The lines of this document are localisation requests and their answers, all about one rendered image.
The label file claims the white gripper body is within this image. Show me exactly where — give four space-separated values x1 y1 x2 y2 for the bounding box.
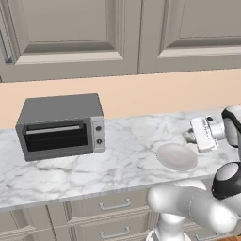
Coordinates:
189 116 219 154

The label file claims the white round plate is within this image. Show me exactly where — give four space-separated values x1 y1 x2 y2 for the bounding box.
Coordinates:
155 142 199 172

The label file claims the beige drawer front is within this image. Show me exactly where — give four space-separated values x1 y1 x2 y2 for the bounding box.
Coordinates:
66 216 158 241
68 196 152 221

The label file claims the grey toaster oven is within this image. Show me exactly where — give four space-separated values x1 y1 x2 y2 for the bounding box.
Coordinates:
15 92 106 163

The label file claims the toaster oven glass door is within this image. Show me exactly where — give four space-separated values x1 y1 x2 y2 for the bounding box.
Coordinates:
21 119 94 156

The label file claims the beige base cupboard door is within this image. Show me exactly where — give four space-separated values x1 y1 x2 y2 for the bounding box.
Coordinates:
0 205 52 241

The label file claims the silver drawer handle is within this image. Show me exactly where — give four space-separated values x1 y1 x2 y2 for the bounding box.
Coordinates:
98 198 132 212
193 233 219 241
98 226 131 240

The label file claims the silver toaster oven door handle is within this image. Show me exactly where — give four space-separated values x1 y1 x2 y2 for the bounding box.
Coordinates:
25 125 81 136

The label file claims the wide beige wall cupboard door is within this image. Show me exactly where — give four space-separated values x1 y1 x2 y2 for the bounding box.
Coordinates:
0 0 141 83

